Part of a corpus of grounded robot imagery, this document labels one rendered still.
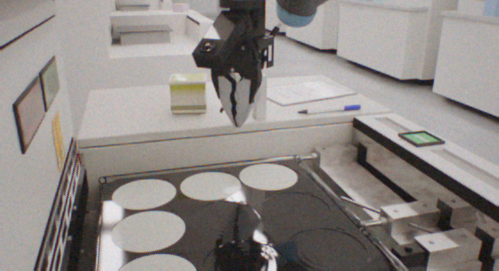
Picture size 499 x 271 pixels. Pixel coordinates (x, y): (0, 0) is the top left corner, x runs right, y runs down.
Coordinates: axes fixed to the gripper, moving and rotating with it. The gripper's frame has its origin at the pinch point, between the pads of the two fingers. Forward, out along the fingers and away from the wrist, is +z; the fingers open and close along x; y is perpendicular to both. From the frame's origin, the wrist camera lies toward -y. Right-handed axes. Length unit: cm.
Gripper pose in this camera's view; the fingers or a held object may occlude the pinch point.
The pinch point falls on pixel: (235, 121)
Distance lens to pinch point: 72.9
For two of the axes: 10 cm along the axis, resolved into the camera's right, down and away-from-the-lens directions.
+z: 0.0, 9.4, 3.5
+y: 4.9, -3.0, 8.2
